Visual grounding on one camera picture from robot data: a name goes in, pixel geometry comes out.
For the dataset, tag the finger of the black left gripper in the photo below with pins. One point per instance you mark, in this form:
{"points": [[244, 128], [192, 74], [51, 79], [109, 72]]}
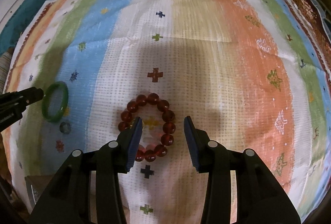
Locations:
{"points": [[19, 100]]}

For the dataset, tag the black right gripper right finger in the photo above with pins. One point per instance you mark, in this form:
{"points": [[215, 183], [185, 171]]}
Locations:
{"points": [[259, 196]]}

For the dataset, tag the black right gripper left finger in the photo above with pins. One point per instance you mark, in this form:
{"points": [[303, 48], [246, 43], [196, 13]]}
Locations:
{"points": [[66, 199]]}

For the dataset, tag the green jade bangle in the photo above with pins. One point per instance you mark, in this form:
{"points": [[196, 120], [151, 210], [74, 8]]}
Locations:
{"points": [[55, 102]]}

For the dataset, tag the pink jewelry box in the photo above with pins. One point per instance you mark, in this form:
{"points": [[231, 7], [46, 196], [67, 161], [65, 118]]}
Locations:
{"points": [[35, 186]]}

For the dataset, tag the striped grey cushion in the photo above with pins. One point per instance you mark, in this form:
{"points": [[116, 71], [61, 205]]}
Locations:
{"points": [[5, 61]]}

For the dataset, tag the teal pillow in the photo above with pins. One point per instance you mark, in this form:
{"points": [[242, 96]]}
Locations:
{"points": [[18, 22]]}

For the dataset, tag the striped colourful cloth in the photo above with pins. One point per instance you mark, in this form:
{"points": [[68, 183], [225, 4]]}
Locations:
{"points": [[250, 73]]}

